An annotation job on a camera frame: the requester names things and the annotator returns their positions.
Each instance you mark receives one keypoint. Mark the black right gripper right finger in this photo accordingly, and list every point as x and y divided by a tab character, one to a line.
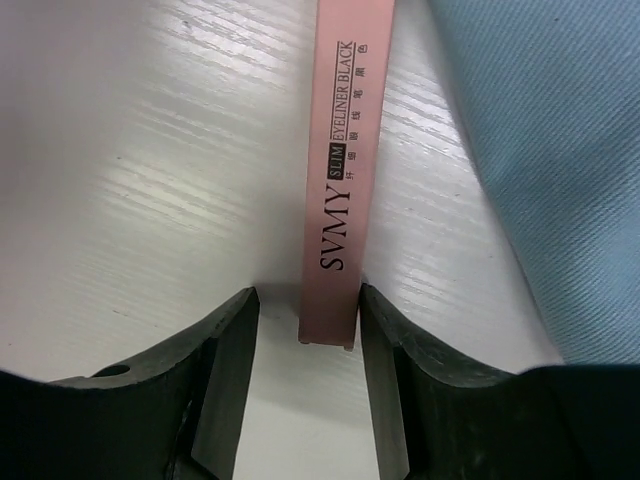
436	412

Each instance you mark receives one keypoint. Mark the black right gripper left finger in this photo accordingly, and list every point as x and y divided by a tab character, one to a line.
173	411

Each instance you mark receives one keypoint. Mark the light blue cloth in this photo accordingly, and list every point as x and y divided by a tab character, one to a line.
548	92

